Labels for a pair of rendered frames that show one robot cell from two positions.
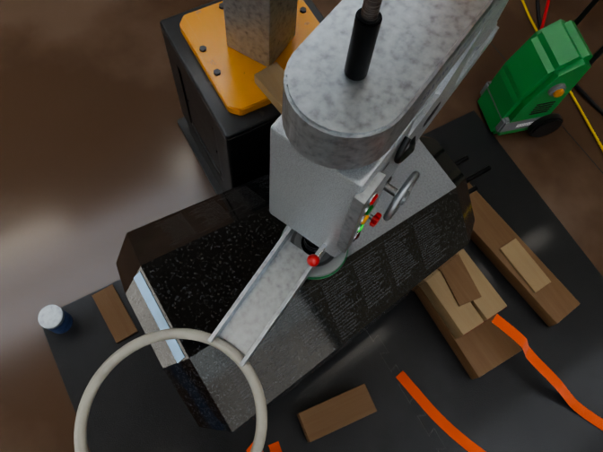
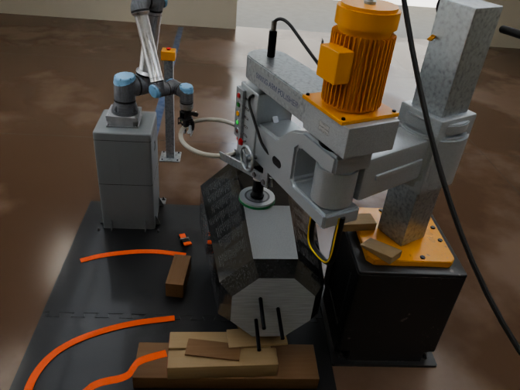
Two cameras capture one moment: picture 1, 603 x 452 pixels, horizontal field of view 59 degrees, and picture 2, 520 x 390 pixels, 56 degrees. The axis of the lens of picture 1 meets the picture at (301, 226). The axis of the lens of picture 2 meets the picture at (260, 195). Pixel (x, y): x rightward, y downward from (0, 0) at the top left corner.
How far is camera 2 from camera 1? 2.82 m
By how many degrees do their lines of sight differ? 70
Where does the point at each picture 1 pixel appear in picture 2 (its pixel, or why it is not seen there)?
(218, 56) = not seen: hidden behind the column
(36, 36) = (488, 254)
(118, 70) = not seen: hidden behind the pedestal
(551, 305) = not seen: outside the picture
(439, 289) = (206, 335)
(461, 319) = (179, 336)
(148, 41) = (481, 300)
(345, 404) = (179, 273)
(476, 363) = (148, 345)
